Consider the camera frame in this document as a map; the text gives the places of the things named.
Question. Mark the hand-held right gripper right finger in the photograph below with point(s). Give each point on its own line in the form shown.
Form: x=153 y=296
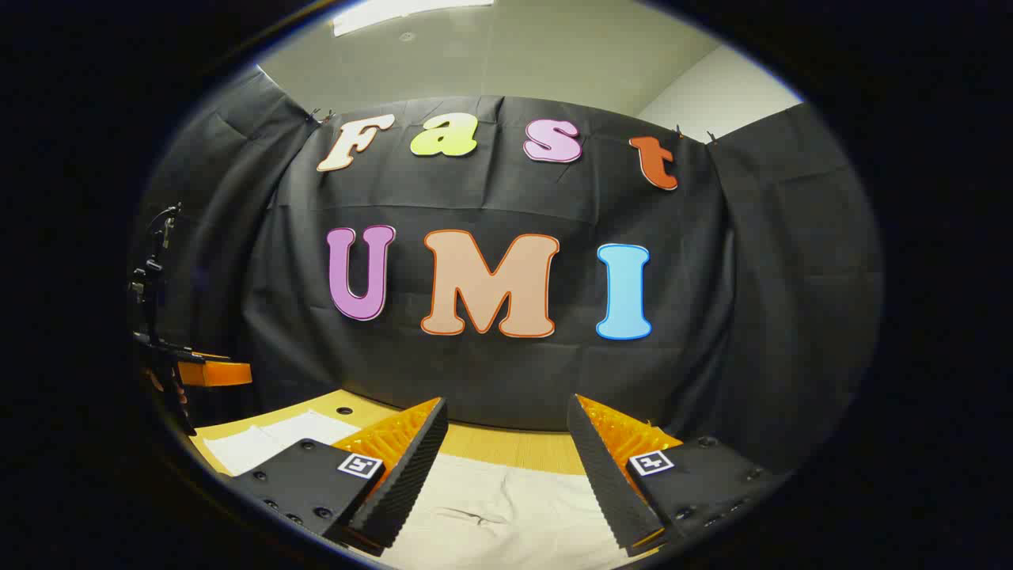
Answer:
x=603 y=475

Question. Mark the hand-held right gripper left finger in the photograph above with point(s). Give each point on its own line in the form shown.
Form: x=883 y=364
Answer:
x=411 y=475

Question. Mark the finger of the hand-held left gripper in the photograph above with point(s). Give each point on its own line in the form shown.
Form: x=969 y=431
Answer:
x=218 y=374

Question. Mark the cream white jeans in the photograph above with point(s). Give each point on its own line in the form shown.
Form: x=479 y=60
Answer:
x=506 y=507

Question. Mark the black backdrop cloth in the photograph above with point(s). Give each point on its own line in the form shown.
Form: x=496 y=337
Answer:
x=475 y=198

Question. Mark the ceiling light panel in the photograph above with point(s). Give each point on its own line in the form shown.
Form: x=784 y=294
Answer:
x=404 y=12

